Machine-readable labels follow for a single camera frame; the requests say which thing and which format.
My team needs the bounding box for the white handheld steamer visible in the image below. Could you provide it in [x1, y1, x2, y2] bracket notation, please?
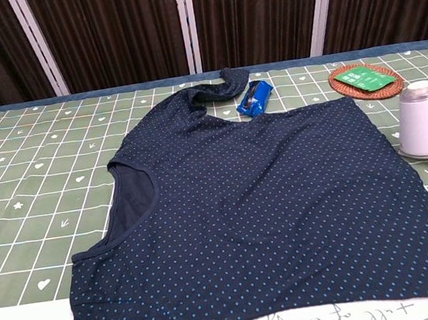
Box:
[391, 79, 428, 163]

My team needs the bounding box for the navy polka dot t-shirt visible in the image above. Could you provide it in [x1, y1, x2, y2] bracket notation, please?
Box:
[44, 43, 428, 320]

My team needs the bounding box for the green checkered tablecloth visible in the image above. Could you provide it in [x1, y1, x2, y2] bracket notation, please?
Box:
[0, 46, 428, 320]

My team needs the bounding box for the round woven brown coaster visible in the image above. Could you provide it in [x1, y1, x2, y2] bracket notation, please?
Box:
[326, 58, 406, 107]

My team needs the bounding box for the green sachet packet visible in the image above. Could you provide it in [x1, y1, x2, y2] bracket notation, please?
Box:
[333, 60, 400, 95]

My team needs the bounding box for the blue snack packet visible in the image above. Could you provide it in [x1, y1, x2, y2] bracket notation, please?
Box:
[233, 78, 276, 119]

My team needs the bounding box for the blue table pad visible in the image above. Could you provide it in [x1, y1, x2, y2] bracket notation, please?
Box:
[0, 39, 428, 112]

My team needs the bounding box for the white partition frame post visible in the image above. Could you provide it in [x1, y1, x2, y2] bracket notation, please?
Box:
[8, 0, 72, 102]
[174, 0, 205, 75]
[302, 0, 347, 58]

